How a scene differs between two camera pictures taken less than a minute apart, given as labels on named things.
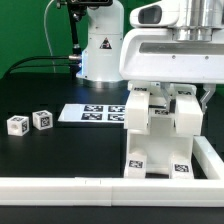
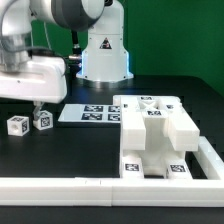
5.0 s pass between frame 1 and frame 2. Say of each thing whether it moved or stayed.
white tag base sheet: stayed
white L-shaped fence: stayed
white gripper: moved
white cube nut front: stayed
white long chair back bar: moved
